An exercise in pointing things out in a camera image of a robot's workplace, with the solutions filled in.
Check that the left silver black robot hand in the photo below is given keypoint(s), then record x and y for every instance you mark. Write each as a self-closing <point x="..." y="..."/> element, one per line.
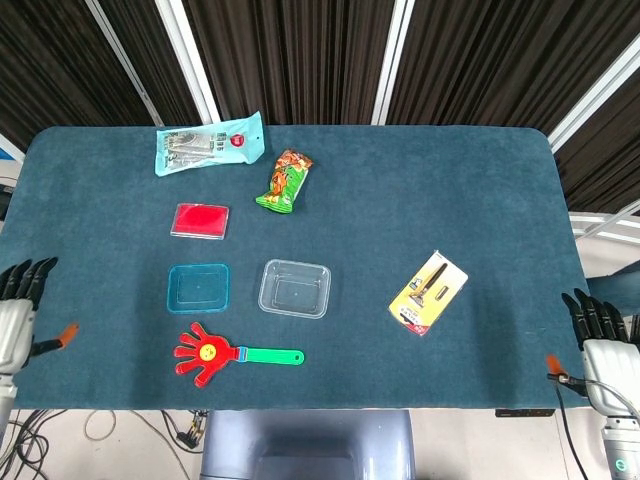
<point x="15" y="325"/>

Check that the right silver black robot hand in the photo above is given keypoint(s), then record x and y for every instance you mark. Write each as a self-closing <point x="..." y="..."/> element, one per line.
<point x="612" y="370"/>

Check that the blue transparent plastic lid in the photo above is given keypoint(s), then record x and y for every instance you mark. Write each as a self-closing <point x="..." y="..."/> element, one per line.
<point x="198" y="288"/>

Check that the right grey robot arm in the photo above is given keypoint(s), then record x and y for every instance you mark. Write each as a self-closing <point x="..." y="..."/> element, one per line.
<point x="622" y="450"/>

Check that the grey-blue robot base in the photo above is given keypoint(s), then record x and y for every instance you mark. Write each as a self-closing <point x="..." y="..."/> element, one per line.
<point x="310" y="445"/>

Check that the clear plastic tray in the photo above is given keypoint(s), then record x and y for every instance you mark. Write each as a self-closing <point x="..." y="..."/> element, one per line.
<point x="295" y="288"/>

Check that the black table control panel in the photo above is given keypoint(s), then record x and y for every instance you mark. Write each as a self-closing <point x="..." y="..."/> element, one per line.
<point x="525" y="413"/>

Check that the red hand clapper toy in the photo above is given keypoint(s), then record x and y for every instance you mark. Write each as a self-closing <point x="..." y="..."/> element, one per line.
<point x="205" y="357"/>

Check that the yellow razor blister pack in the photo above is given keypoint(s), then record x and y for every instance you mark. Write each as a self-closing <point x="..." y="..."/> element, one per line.
<point x="427" y="295"/>

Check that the black power plug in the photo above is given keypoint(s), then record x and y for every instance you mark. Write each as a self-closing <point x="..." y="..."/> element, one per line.
<point x="192" y="435"/>

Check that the red ink pad case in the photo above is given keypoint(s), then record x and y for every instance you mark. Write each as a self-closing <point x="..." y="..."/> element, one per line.
<point x="200" y="220"/>

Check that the light blue pouch package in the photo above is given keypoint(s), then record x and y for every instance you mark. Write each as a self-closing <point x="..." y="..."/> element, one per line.
<point x="205" y="145"/>

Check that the teal table cloth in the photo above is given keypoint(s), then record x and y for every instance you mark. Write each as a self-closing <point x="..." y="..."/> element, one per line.
<point x="400" y="200"/>

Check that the white metal pole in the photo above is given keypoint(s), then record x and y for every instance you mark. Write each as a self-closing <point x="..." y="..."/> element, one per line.
<point x="395" y="55"/>
<point x="122" y="62"/>
<point x="187" y="55"/>
<point x="595" y="93"/>

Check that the green orange snack bag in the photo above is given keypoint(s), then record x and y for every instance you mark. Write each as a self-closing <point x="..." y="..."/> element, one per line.
<point x="285" y="182"/>

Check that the black pleated curtain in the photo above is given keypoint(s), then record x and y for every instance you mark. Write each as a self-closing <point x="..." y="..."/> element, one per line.
<point x="310" y="50"/>

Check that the white metal frame bars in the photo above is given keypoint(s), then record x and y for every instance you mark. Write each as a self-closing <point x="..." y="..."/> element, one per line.
<point x="610" y="236"/>

